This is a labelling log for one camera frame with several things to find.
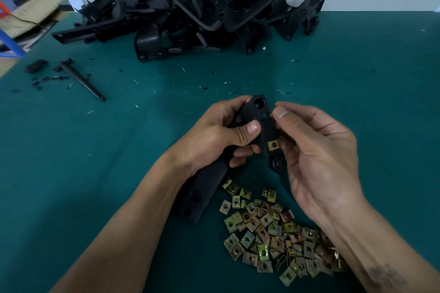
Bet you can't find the blue metal frame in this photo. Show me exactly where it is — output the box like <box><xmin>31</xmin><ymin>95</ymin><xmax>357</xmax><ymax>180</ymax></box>
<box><xmin>0</xmin><ymin>1</ymin><xmax>27</xmax><ymax>57</ymax></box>

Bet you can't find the black plastic bracket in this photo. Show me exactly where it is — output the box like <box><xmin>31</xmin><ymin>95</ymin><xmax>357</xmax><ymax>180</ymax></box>
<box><xmin>175</xmin><ymin>94</ymin><xmax>288</xmax><ymax>225</ymax></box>

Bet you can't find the pile of black plastic brackets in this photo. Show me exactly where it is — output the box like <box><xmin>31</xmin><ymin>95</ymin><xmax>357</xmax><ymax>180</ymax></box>
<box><xmin>51</xmin><ymin>0</ymin><xmax>325</xmax><ymax>62</ymax></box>

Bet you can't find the person's right hand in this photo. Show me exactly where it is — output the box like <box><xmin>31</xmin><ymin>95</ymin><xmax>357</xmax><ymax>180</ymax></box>
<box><xmin>271</xmin><ymin>102</ymin><xmax>365</xmax><ymax>225</ymax></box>

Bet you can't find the pile of brass clip nuts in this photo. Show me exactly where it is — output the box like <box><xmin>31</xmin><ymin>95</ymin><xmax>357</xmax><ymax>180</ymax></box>
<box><xmin>219</xmin><ymin>178</ymin><xmax>346</xmax><ymax>287</ymax></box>

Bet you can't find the person's left hand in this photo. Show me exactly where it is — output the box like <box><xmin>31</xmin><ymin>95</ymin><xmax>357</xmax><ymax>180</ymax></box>
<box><xmin>167</xmin><ymin>96</ymin><xmax>262</xmax><ymax>177</ymax></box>

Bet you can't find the person's left forearm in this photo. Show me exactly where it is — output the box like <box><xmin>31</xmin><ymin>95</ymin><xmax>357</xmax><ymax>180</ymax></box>
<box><xmin>51</xmin><ymin>155</ymin><xmax>200</xmax><ymax>293</ymax></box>

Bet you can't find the brown cardboard piece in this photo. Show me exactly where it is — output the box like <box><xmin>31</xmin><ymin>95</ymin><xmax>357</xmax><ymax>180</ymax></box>
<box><xmin>0</xmin><ymin>0</ymin><xmax>66</xmax><ymax>39</ymax></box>

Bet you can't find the thin black plastic strip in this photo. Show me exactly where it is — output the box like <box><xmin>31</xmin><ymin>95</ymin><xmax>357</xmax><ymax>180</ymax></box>
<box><xmin>55</xmin><ymin>59</ymin><xmax>106</xmax><ymax>101</ymax></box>

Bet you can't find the green table cloth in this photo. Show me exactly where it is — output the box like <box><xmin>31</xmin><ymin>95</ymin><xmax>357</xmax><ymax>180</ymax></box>
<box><xmin>0</xmin><ymin>9</ymin><xmax>440</xmax><ymax>293</ymax></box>

